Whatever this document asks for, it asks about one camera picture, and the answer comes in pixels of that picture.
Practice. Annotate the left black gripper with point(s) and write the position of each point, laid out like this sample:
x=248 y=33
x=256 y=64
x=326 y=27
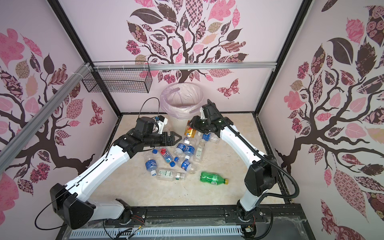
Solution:
x=165 y=142

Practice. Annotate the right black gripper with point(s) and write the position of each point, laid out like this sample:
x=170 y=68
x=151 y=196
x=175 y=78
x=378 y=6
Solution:
x=196 y=121

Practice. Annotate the red yellow label bottle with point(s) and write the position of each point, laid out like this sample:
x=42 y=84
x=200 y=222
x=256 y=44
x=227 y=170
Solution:
x=189 y=131

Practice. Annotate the green soda bottle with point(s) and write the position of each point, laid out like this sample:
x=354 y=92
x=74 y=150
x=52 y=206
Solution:
x=213 y=178

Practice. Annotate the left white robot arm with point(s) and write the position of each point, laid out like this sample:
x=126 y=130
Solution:
x=72 y=202

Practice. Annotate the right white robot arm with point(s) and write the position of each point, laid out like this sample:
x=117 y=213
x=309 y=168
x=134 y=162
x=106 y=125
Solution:
x=260 y=177

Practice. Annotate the white ribbed trash bin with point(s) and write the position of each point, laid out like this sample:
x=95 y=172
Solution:
x=183 y=122

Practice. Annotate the blue label bottle by bin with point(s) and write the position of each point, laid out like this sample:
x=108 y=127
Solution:
x=211 y=137

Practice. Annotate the Fiji red flower bottle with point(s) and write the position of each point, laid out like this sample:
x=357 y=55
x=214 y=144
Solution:
x=167 y=157

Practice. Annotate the blue label white cap bottle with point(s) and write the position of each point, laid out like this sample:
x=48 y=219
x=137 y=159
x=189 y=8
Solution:
x=189 y=151

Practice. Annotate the Pepsi blue label bottle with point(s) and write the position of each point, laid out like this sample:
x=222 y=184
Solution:
x=185 y=164

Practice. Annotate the green label clear bottle right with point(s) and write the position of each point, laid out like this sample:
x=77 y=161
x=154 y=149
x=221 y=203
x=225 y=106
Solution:
x=199 y=151

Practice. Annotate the green label clear bottle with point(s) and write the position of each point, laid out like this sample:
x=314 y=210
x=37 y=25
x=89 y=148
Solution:
x=199 y=151
x=169 y=175

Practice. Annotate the Pocari Sweat blue label bottle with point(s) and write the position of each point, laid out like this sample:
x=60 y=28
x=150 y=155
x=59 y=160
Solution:
x=150 y=163

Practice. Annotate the green label clear bottle lower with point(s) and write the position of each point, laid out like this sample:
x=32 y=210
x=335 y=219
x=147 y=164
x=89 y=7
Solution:
x=169 y=175

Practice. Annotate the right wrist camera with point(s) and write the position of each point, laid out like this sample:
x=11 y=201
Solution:
x=210 y=112

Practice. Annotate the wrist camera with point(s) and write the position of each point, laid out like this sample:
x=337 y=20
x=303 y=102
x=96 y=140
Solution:
x=210 y=112
x=151 y=126

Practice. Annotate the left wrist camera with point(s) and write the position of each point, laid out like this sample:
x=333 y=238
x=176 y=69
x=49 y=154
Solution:
x=151 y=126

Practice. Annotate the black wire mesh basket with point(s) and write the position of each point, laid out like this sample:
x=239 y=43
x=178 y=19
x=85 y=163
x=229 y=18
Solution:
x=119 y=77

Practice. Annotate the back aluminium frame rail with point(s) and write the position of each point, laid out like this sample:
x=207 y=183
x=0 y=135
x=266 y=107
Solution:
x=200 y=66

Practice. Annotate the aluminium frame rail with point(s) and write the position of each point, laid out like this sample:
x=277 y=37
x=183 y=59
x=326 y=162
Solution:
x=12 y=149
x=200 y=66

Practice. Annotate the white slotted cable duct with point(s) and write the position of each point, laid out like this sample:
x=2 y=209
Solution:
x=155 y=232

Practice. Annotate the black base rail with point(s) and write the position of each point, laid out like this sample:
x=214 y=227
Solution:
x=186 y=214

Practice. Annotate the left aluminium frame rail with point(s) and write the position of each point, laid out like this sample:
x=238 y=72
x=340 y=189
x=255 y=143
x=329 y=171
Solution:
x=12 y=149

